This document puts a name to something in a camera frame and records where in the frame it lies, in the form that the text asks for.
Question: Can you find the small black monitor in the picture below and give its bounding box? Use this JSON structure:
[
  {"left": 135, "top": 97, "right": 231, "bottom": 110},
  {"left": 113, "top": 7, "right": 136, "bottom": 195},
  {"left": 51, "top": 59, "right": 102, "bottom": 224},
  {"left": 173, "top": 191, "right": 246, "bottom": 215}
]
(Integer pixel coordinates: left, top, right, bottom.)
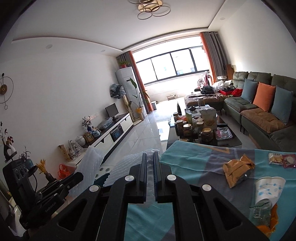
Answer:
[{"left": 105, "top": 103, "right": 119, "bottom": 120}]

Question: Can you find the white tv cabinet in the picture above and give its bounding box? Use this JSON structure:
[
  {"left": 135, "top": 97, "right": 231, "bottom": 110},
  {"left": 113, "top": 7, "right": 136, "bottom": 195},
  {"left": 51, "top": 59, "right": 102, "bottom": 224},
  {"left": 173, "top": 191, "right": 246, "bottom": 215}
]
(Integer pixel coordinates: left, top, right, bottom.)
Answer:
[{"left": 65, "top": 113, "right": 133, "bottom": 167}]

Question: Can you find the gold ring ceiling lamp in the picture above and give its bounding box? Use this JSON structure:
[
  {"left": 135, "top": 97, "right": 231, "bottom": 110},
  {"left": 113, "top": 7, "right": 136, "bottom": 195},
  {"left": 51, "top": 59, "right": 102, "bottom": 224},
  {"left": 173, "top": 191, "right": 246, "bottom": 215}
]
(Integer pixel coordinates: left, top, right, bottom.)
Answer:
[{"left": 128, "top": 0, "right": 171, "bottom": 20}]

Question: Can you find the green clear plastic wrapper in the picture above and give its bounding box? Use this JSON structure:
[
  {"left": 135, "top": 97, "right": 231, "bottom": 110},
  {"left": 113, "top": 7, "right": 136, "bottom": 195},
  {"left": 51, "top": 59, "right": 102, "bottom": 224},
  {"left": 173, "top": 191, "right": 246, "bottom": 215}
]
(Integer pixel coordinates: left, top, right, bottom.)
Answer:
[{"left": 249, "top": 199, "right": 272, "bottom": 226}]

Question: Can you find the orange cushion far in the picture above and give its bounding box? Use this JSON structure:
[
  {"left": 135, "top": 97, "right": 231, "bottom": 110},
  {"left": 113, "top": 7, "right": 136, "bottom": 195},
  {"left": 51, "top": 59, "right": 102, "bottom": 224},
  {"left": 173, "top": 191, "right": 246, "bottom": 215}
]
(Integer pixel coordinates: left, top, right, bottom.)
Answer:
[{"left": 253, "top": 82, "right": 276, "bottom": 112}]

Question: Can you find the blue cushion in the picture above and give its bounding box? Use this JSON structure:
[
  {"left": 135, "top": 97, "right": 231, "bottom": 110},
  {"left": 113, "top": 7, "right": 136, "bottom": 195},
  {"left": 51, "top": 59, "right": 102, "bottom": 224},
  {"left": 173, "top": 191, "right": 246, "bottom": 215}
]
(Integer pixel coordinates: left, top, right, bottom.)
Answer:
[
  {"left": 241, "top": 79, "right": 258, "bottom": 103},
  {"left": 271, "top": 86, "right": 293, "bottom": 125}
]

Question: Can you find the blue cushion far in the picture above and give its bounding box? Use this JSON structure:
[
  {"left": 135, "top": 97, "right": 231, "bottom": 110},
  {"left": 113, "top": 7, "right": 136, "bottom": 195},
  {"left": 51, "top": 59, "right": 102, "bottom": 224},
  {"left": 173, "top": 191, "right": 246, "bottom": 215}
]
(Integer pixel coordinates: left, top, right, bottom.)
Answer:
[{"left": 241, "top": 79, "right": 258, "bottom": 103}]

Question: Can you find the black framed window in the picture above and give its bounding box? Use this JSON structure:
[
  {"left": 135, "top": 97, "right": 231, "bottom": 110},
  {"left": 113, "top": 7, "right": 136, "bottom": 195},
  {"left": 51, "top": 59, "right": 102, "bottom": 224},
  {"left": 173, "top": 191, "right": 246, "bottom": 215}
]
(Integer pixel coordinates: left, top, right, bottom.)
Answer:
[{"left": 136, "top": 46, "right": 210, "bottom": 85}]

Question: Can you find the orange plastic bag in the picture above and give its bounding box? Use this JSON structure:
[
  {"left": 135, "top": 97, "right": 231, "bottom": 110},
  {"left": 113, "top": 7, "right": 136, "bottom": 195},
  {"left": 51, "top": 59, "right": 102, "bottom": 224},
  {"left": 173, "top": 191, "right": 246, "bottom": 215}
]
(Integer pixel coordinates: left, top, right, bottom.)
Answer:
[{"left": 58, "top": 164, "right": 73, "bottom": 179}]

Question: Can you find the potted green plant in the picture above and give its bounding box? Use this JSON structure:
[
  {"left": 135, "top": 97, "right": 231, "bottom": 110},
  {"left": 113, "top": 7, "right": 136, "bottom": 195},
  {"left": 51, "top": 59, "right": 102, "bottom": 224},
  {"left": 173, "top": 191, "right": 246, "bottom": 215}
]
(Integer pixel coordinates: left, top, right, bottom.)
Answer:
[{"left": 127, "top": 78, "right": 149, "bottom": 121}]

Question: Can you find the gold snack wrapper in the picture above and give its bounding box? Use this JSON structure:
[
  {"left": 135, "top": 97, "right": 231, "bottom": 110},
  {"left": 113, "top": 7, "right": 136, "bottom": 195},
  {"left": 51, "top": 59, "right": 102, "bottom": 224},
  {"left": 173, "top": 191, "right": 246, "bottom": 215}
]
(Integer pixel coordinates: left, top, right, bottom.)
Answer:
[{"left": 222, "top": 154, "right": 255, "bottom": 188}]

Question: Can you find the dark green sectional sofa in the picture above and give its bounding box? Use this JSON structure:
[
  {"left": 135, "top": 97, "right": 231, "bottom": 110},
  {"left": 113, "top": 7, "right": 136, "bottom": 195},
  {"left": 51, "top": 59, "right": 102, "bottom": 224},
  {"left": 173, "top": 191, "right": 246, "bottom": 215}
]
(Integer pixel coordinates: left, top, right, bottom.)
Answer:
[{"left": 224, "top": 72, "right": 295, "bottom": 152}]

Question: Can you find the orange grey curtain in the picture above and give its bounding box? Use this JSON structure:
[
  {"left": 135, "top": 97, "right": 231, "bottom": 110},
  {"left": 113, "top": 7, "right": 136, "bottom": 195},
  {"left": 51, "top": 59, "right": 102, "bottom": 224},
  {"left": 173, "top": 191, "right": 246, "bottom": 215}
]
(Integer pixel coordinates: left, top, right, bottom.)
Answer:
[
  {"left": 200, "top": 31, "right": 228, "bottom": 83},
  {"left": 116, "top": 51, "right": 155, "bottom": 113}
]

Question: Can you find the clear cracker packet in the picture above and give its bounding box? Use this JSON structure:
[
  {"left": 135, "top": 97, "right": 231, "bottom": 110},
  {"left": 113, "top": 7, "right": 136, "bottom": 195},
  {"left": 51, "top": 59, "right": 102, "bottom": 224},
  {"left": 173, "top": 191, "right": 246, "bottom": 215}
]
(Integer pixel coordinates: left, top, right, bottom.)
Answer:
[{"left": 268, "top": 153, "right": 283, "bottom": 165}]

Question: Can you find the left orange grey curtain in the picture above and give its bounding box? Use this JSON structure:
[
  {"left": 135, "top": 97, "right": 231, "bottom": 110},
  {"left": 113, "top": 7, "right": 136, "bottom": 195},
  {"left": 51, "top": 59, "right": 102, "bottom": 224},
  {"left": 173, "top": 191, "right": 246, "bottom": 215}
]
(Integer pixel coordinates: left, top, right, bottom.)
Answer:
[{"left": 116, "top": 51, "right": 155, "bottom": 113}]

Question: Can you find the red snack packet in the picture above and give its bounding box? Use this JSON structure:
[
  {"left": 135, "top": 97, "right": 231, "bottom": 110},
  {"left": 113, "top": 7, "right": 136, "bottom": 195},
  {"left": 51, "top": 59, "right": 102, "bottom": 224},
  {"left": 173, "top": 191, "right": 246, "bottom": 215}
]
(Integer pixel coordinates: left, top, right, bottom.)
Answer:
[{"left": 282, "top": 154, "right": 296, "bottom": 168}]

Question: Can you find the white blue paper cup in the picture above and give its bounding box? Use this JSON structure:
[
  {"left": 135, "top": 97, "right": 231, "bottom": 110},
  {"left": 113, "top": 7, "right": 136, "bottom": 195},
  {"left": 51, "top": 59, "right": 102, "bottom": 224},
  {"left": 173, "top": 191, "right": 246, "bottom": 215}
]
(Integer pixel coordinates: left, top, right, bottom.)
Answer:
[{"left": 255, "top": 177, "right": 286, "bottom": 208}]

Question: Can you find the blue cushion near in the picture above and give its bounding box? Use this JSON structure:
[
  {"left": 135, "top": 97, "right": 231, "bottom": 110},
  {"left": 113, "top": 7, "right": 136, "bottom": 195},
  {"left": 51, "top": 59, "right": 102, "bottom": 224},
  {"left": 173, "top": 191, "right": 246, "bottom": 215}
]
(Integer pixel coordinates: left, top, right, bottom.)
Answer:
[{"left": 271, "top": 86, "right": 293, "bottom": 125}]

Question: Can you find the white standing air conditioner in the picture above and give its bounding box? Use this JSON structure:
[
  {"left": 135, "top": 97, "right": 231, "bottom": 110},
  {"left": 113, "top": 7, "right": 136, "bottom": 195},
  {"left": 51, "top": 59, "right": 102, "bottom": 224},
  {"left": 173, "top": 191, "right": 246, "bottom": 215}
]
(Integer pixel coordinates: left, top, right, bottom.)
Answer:
[{"left": 116, "top": 67, "right": 147, "bottom": 118}]

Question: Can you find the orange peel piece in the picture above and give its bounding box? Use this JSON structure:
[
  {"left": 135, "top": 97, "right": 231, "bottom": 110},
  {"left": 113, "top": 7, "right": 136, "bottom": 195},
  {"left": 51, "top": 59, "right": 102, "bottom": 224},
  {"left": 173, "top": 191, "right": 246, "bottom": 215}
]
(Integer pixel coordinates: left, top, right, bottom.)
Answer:
[{"left": 258, "top": 204, "right": 278, "bottom": 238}]

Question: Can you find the black glass coffee table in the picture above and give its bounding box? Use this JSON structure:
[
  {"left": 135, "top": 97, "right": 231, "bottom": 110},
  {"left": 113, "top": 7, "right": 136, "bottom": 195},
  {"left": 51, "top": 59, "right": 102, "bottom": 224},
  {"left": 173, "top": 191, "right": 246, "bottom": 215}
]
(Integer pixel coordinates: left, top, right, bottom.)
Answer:
[{"left": 166, "top": 114, "right": 242, "bottom": 149}]

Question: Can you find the covered standing fan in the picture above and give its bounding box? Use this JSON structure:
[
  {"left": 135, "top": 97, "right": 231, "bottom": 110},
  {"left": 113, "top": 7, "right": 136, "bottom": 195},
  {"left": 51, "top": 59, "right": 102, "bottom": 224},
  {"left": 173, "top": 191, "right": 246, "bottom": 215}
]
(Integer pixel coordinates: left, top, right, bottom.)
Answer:
[{"left": 109, "top": 83, "right": 127, "bottom": 113}]

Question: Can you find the right orange grey curtain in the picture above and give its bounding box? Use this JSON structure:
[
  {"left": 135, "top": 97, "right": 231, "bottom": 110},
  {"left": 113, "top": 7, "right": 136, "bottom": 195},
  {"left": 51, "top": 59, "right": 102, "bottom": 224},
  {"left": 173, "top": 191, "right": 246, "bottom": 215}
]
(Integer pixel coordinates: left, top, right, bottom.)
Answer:
[{"left": 200, "top": 31, "right": 228, "bottom": 83}]

